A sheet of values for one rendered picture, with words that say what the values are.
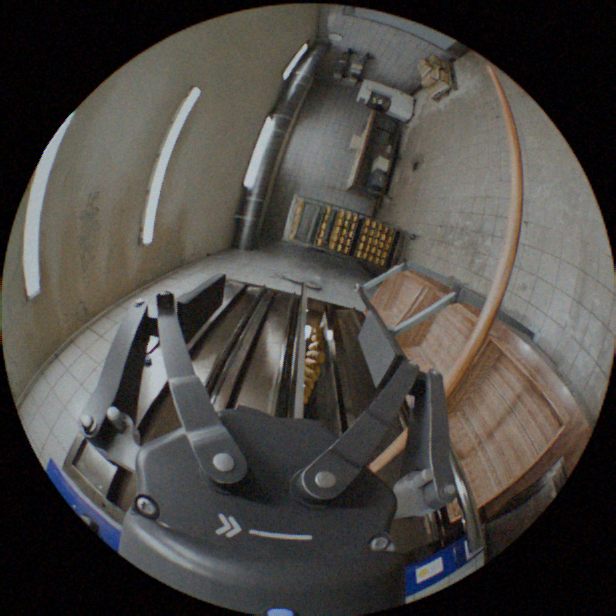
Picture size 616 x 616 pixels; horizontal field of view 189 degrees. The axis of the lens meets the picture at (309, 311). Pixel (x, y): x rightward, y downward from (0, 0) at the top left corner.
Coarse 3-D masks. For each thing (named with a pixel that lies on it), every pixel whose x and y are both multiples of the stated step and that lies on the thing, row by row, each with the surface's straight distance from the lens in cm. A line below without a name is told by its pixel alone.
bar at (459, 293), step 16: (432, 272) 128; (368, 288) 116; (464, 288) 148; (368, 304) 91; (448, 304) 79; (480, 304) 90; (416, 320) 74; (512, 320) 118; (528, 336) 161; (464, 480) 42; (464, 496) 41; (464, 512) 41; (464, 528) 42; (480, 528) 42; (480, 544) 43
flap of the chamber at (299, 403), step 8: (304, 288) 158; (304, 296) 142; (304, 304) 129; (304, 312) 118; (304, 320) 109; (304, 328) 102; (304, 336) 95; (304, 344) 90; (304, 352) 85; (304, 360) 81; (304, 368) 77; (304, 376) 74; (296, 392) 68; (296, 400) 65; (296, 408) 63; (296, 416) 61
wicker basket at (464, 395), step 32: (480, 352) 91; (512, 352) 96; (480, 384) 109; (512, 384) 99; (544, 384) 92; (448, 416) 109; (480, 416) 107; (512, 416) 98; (544, 416) 93; (512, 448) 99; (544, 448) 90; (480, 480) 99; (512, 480) 80; (448, 512) 87
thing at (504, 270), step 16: (496, 80) 71; (512, 128) 52; (512, 144) 48; (512, 160) 46; (512, 176) 44; (512, 192) 42; (512, 208) 40; (512, 224) 39; (512, 240) 38; (512, 256) 37; (496, 272) 37; (496, 288) 36; (496, 304) 36; (480, 320) 37; (480, 336) 37; (464, 352) 38; (464, 368) 38; (448, 384) 40; (400, 448) 50; (384, 464) 56
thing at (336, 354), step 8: (328, 312) 168; (328, 320) 159; (328, 328) 152; (336, 336) 137; (336, 344) 128; (336, 352) 121; (336, 360) 115; (336, 368) 112; (344, 368) 111; (336, 376) 109; (344, 376) 106; (336, 384) 106; (344, 384) 101; (344, 392) 97; (344, 400) 93; (344, 408) 90; (352, 408) 92; (344, 416) 89; (352, 416) 88; (344, 424) 87; (352, 424) 86; (344, 432) 86
